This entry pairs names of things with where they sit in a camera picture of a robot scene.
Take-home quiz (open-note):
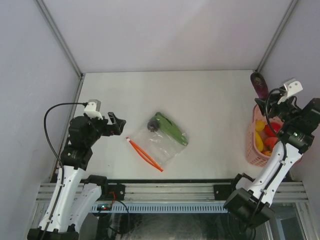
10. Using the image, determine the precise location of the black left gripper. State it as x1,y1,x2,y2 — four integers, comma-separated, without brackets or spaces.
84,112,125,147

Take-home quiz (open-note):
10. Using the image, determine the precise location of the red fake apple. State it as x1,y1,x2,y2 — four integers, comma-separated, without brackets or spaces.
263,122,282,137

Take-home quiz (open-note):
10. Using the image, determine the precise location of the purple fake eggplant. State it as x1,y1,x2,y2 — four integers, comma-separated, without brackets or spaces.
250,71,269,100

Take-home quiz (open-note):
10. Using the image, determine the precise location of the orange fake peach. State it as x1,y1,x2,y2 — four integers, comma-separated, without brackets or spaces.
264,136,278,152

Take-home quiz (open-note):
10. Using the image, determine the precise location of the dark round fake fruit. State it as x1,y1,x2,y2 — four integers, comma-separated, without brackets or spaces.
147,119,160,132

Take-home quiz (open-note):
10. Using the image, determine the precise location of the yellow fake banana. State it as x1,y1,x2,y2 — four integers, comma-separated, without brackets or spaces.
255,131,264,152

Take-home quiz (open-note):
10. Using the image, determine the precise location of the clear zip top bag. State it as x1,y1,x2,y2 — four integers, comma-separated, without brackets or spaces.
126,116,187,172

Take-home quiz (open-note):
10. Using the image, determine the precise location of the wrinkled yellow fake fruit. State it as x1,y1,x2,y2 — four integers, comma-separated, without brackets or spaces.
255,120,266,132

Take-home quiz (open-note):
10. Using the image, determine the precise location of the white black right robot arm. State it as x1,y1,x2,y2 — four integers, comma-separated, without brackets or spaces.
223,94,320,229

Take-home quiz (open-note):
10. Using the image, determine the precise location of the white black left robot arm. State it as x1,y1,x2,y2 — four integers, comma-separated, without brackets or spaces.
27,112,126,240

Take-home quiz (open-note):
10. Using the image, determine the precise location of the green fake leafy vegetable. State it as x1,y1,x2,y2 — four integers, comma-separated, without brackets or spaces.
150,111,189,146

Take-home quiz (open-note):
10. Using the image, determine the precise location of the pink plastic basket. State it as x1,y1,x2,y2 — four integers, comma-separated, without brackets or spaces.
246,104,303,168

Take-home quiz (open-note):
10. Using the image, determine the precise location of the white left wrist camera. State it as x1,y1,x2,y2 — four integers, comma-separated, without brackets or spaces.
84,99,103,120

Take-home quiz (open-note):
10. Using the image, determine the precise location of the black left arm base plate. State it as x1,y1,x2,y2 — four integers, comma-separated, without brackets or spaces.
106,183,126,201

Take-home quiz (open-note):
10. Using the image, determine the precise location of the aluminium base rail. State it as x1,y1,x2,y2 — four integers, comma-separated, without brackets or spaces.
37,182,308,202

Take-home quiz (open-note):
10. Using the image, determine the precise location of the perforated grey cable duct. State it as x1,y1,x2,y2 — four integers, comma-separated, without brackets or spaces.
89,202,228,214

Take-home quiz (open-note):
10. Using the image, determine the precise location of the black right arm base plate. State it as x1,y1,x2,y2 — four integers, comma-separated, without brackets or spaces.
213,184,235,201

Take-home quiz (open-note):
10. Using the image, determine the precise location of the aluminium corner frame post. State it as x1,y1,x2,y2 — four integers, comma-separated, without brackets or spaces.
253,0,301,73

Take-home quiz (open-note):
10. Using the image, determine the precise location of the left aluminium corner post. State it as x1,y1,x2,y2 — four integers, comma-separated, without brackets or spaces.
33,0,85,81

